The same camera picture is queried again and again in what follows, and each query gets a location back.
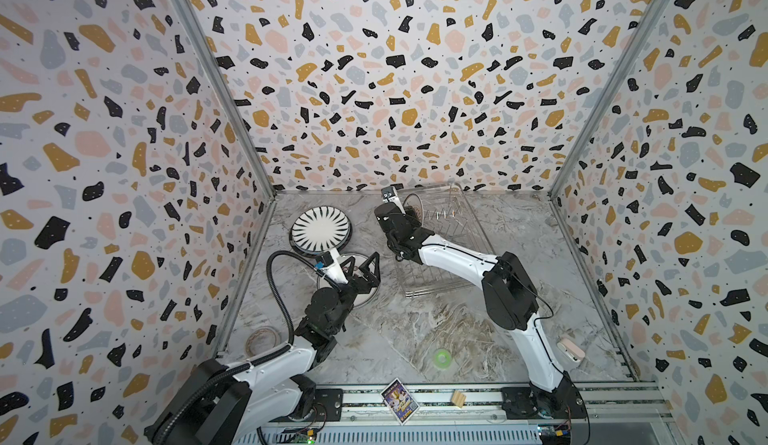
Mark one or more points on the aluminium corner post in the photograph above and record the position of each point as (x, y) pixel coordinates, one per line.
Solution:
(188, 19)
(623, 67)

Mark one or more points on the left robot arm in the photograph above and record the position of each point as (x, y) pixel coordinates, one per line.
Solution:
(219, 403)

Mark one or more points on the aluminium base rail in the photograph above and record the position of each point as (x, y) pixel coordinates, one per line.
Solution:
(618, 413)

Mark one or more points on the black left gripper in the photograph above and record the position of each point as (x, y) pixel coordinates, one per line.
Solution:
(365, 285)

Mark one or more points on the small wooden block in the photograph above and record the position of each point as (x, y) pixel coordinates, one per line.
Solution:
(458, 399)

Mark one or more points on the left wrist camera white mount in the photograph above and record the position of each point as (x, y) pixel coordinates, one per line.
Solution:
(328, 264)

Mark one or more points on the orange sunburst plate front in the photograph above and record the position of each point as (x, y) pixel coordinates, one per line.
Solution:
(414, 208)

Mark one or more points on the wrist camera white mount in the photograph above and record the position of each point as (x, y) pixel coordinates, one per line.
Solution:
(328, 264)
(390, 195)

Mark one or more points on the pink eraser block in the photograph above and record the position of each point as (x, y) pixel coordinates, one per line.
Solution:
(575, 353)

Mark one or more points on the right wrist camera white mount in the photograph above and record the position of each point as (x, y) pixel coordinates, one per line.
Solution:
(390, 195)

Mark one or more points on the blue leaf pattern plate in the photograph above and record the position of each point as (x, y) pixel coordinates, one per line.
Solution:
(320, 229)

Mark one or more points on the steel wire dish rack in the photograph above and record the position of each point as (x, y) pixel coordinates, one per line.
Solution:
(428, 262)

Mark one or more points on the aluminium corner post right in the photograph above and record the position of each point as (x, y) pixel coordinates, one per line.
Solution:
(623, 67)

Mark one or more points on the colourful playing card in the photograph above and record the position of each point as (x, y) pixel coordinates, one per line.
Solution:
(399, 401)

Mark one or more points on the aluminium corner post left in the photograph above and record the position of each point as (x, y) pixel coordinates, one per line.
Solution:
(188, 19)

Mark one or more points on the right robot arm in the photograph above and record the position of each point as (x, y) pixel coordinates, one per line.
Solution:
(511, 302)

